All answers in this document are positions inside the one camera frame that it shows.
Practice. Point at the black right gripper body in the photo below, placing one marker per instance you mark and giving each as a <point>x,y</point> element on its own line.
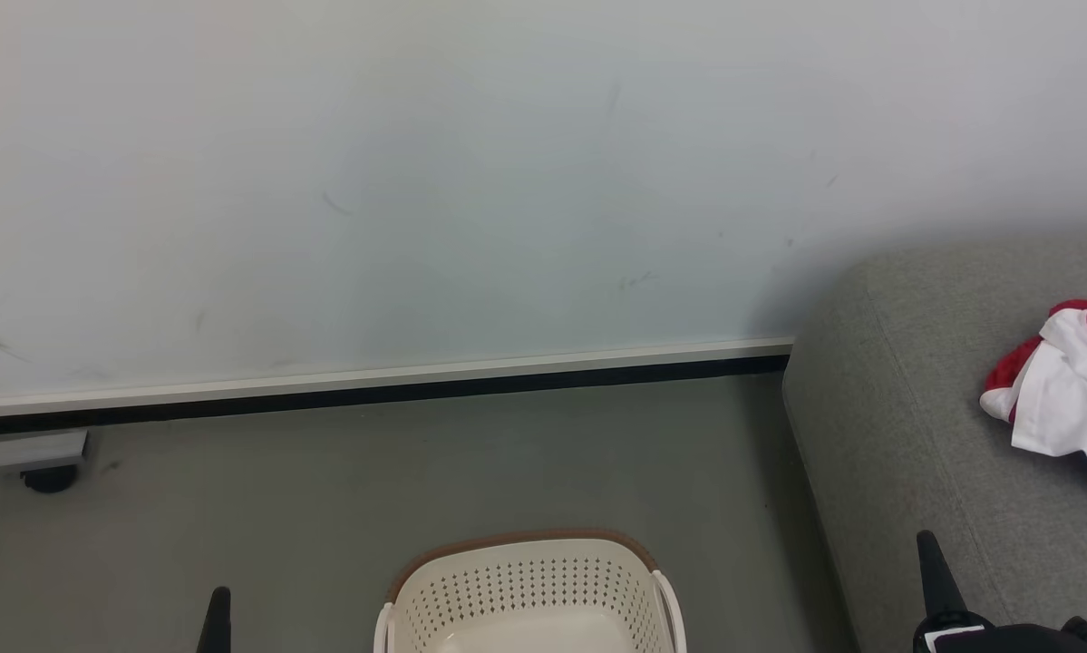
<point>1005,639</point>

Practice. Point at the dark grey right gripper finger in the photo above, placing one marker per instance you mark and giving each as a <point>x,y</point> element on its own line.
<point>937,580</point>

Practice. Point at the black caster wheel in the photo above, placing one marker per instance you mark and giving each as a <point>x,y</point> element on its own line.
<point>50,479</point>

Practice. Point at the grey fabric sofa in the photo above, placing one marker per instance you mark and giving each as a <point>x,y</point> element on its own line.
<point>915,408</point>

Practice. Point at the red and white garment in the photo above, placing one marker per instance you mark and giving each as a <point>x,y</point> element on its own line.
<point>1064,399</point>

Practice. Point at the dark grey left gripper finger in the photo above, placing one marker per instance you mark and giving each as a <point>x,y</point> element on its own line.
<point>216,626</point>

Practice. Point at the cream perforated laundry basket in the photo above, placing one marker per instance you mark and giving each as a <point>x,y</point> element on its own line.
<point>525,580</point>

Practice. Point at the white and black baseboard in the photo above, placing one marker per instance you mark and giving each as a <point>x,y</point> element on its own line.
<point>371,381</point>

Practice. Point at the grey metal base bar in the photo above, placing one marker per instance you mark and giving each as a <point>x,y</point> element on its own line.
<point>17,451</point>

